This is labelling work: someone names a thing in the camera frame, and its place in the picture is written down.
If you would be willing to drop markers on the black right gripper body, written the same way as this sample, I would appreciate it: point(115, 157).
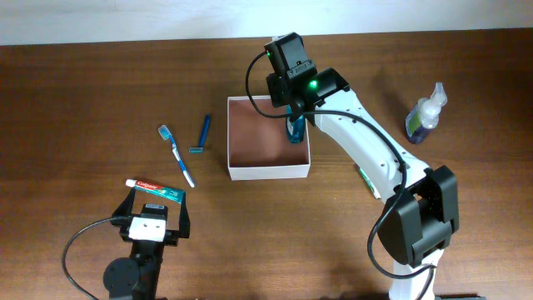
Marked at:
point(281, 85)

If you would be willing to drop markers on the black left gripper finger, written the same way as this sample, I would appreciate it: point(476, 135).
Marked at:
point(184, 220)
point(124, 210)

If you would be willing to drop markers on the green mouthwash bottle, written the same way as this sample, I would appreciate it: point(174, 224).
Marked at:
point(295, 127)

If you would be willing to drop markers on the green white soap packet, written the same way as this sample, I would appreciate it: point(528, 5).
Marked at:
point(370, 184)

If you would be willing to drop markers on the clear soap pump bottle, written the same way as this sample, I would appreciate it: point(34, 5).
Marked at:
point(424, 116)

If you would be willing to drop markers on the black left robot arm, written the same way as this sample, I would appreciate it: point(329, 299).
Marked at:
point(136, 276)

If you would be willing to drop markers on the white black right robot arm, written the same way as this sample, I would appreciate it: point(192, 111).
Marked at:
point(420, 211)

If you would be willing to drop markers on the red green toothpaste tube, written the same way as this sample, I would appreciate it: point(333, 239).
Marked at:
point(169, 193)

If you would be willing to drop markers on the pink open box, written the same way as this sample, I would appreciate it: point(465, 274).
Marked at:
point(258, 146)

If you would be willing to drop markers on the blue disposable razor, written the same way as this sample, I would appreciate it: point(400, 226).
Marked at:
point(203, 137)

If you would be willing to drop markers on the blue white toothbrush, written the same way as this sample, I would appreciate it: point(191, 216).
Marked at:
point(166, 134)

